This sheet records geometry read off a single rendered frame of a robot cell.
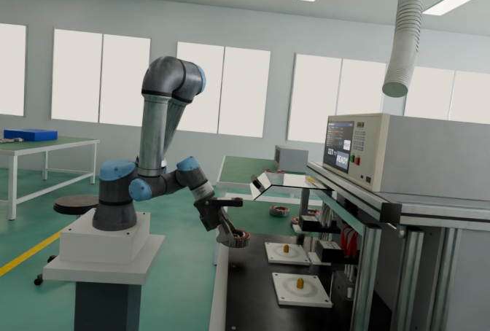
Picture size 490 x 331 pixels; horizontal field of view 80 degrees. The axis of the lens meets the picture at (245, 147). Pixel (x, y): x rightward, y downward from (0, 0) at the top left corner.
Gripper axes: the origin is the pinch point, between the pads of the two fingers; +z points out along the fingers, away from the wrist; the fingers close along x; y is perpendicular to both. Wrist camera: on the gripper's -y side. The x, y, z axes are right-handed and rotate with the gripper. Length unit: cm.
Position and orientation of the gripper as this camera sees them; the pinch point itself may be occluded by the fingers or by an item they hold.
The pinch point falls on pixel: (236, 238)
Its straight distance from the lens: 115.2
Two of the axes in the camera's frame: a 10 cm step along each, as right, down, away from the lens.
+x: 0.3, 0.9, -10.0
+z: 4.8, 8.7, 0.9
